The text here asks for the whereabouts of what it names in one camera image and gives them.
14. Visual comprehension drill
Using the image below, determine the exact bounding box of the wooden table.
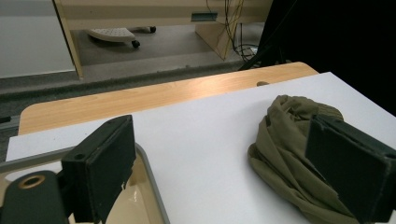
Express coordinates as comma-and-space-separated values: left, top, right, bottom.
18, 61, 319, 136

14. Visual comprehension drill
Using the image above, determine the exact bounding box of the white cabinet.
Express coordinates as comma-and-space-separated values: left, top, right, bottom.
0, 0, 77, 79

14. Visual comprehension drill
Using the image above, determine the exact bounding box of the olive green cloth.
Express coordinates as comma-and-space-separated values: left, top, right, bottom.
247, 94, 368, 224

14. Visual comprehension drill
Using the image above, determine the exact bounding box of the white chair base with casters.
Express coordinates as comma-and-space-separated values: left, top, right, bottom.
85, 25, 157, 49

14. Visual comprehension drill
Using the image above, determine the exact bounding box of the light wooden desk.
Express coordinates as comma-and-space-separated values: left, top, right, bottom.
51, 0, 275, 79

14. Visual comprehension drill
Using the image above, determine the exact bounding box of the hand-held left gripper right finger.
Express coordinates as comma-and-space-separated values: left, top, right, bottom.
304, 113, 396, 224

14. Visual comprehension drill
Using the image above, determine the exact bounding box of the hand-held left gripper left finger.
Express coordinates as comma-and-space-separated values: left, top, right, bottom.
61, 114, 137, 224

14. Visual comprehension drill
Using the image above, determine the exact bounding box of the white table board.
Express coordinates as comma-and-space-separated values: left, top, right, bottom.
5, 71, 396, 224

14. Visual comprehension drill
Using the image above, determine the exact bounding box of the beige bin with grey rim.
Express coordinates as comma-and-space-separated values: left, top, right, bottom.
0, 143, 171, 224

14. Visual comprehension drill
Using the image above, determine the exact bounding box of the grey socket box under desk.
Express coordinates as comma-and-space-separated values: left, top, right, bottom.
191, 11, 219, 22

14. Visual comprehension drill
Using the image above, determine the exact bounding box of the black curtain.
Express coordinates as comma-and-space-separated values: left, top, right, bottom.
239, 0, 396, 117

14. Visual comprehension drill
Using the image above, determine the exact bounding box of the bundle of hanging cables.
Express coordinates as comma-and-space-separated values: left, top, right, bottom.
205, 0, 261, 63

